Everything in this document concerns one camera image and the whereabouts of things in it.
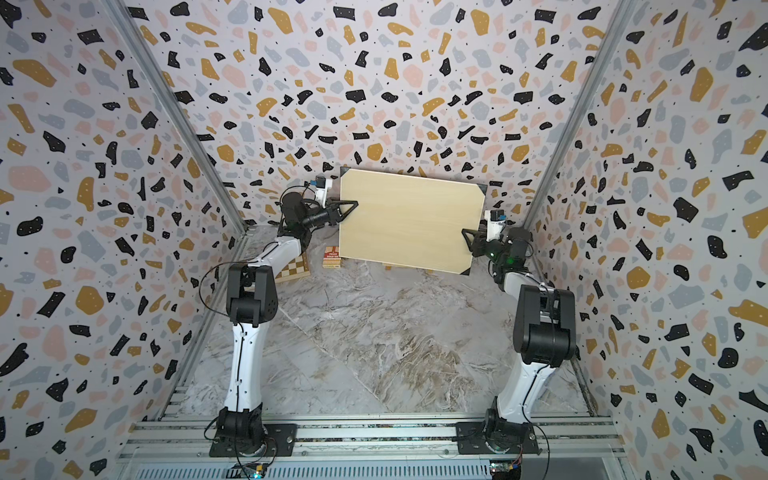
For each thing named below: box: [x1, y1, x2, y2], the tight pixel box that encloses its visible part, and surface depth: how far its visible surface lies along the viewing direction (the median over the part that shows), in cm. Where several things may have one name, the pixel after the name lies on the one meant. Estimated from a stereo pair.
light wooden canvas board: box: [339, 167, 487, 275], surface depth 94 cm
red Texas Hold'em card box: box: [322, 245, 342, 269], surface depth 112 cm
